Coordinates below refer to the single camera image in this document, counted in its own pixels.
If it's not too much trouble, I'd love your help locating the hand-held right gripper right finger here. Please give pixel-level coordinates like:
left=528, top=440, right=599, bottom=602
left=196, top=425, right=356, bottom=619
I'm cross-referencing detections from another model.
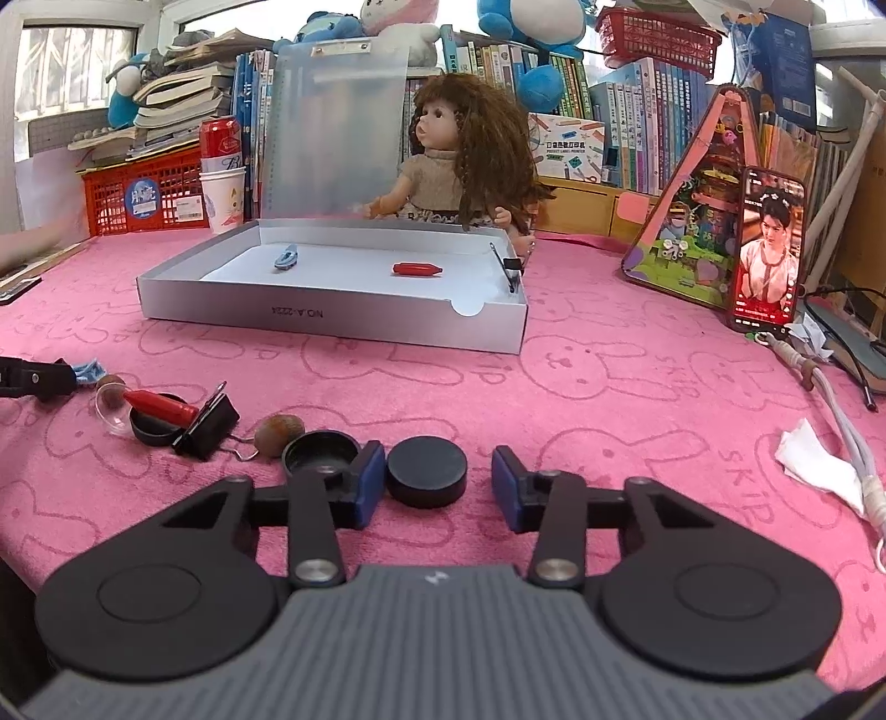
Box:
left=491, top=446, right=722, bottom=589

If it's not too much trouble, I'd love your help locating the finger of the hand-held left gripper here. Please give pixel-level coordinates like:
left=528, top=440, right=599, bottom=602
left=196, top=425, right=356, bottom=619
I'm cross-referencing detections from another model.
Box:
left=0, top=356, right=77, bottom=403

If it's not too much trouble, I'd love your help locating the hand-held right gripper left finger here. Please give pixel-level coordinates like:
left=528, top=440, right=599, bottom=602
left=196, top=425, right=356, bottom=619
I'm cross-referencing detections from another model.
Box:
left=162, top=441, right=387, bottom=588

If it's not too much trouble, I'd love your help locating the black round cap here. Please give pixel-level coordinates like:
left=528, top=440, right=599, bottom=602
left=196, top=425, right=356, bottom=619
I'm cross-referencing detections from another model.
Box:
left=130, top=393, right=187, bottom=446
left=386, top=438, right=468, bottom=508
left=282, top=430, right=361, bottom=479

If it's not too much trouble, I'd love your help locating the brown walnut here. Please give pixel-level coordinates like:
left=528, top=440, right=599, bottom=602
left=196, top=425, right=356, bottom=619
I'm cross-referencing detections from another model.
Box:
left=253, top=414, right=306, bottom=458

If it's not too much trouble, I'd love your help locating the silver shallow cardboard box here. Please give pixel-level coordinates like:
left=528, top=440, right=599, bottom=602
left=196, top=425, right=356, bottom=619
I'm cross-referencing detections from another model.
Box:
left=136, top=220, right=528, bottom=356

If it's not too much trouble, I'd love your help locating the person's left forearm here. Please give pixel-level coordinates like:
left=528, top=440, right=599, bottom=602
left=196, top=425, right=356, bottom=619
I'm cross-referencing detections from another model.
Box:
left=0, top=225, right=77, bottom=274

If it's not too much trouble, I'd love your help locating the wooden ruler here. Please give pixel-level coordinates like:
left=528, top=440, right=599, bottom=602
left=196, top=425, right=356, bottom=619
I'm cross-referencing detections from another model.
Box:
left=0, top=239, right=92, bottom=292

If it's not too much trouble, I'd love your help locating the pink printed blanket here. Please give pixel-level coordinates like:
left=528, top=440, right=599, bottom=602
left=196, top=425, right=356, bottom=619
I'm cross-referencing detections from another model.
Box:
left=0, top=228, right=886, bottom=693

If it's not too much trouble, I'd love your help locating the black binder clip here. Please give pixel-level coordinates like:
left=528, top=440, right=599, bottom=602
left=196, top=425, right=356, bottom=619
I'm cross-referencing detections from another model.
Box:
left=488, top=242, right=523, bottom=295
left=172, top=382, right=262, bottom=461

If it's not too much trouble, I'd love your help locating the red plastic crate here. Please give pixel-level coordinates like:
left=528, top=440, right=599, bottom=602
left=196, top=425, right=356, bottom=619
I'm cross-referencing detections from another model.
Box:
left=81, top=147, right=210, bottom=238

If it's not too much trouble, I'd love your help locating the white paper cup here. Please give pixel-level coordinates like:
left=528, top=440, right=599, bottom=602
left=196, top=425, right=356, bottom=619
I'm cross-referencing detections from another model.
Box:
left=199, top=168, right=248, bottom=235

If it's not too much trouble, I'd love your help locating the red drink can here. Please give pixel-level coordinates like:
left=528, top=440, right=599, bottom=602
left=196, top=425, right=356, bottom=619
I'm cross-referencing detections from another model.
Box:
left=199, top=117, right=243, bottom=176

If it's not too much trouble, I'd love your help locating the wooden desk organiser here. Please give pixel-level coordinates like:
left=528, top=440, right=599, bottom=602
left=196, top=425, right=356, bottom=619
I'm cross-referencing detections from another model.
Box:
left=533, top=176, right=666, bottom=236

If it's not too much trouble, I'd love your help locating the blue and white plush toy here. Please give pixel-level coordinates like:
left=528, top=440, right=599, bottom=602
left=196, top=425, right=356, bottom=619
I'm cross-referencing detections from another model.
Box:
left=107, top=52, right=171, bottom=131

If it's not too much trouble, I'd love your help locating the white tissue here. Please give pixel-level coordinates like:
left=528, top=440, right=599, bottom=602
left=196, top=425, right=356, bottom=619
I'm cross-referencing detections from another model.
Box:
left=774, top=419, right=866, bottom=517

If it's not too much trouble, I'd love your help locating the row of blue textbooks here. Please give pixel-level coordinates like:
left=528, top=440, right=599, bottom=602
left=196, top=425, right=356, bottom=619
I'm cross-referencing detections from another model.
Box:
left=231, top=48, right=278, bottom=223

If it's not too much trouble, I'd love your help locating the stack of worn books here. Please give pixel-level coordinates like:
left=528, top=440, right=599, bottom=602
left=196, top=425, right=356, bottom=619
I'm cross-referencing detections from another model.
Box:
left=69, top=28, right=278, bottom=171

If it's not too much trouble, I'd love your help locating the pink triangular toy house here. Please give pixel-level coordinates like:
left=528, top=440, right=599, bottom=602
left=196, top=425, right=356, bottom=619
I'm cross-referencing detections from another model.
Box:
left=621, top=83, right=769, bottom=306

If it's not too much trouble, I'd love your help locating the crumpled white paper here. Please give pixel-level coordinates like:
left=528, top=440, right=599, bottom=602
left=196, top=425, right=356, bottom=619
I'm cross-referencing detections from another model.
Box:
left=789, top=315, right=835, bottom=361

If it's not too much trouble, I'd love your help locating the white printed box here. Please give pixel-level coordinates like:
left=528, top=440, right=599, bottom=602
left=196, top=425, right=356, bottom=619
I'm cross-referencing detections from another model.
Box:
left=536, top=114, right=606, bottom=184

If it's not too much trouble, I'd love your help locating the smartphone with lit screen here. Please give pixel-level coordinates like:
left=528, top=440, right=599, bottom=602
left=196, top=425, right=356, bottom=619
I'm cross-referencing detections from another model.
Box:
left=725, top=166, right=807, bottom=337

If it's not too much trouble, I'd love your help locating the translucent plastic clipboard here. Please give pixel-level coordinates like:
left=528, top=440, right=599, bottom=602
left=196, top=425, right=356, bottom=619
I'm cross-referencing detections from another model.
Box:
left=257, top=40, right=411, bottom=224

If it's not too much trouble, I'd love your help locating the doll with brown curly hair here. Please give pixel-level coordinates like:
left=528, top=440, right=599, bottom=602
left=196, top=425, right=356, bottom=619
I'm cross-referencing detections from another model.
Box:
left=354, top=73, right=541, bottom=268

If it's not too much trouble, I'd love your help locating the row of upright books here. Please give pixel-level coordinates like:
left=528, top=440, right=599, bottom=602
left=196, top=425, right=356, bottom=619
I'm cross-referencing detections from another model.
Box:
left=439, top=24, right=721, bottom=198

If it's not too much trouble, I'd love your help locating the brown cardboard sheet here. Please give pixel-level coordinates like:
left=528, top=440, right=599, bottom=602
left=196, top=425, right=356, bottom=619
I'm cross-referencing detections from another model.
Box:
left=837, top=131, right=886, bottom=292

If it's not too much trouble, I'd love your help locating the pink and white plush toy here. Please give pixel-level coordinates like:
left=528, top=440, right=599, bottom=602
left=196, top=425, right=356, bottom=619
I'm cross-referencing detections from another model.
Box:
left=360, top=0, right=444, bottom=66

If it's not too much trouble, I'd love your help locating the large blue plush toy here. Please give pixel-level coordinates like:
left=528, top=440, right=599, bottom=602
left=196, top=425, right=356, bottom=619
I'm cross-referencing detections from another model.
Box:
left=476, top=0, right=589, bottom=115

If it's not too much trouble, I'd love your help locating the white pipe stand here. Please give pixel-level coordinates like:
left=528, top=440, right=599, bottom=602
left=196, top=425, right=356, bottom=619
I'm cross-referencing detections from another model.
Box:
left=803, top=65, right=886, bottom=243

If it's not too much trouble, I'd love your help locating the red plastic basket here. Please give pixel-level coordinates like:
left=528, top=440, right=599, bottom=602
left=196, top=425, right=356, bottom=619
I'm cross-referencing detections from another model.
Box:
left=595, top=7, right=724, bottom=79

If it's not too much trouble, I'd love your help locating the blue carton box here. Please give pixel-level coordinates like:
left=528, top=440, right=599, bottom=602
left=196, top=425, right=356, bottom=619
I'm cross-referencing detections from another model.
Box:
left=748, top=14, right=818, bottom=132

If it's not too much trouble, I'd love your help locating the white cable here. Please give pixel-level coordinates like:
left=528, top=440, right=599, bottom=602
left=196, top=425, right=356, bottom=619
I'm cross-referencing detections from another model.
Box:
left=754, top=332, right=886, bottom=548

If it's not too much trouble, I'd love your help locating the black cable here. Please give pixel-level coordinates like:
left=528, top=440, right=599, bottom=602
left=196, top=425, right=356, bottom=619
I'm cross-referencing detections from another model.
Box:
left=803, top=284, right=886, bottom=395

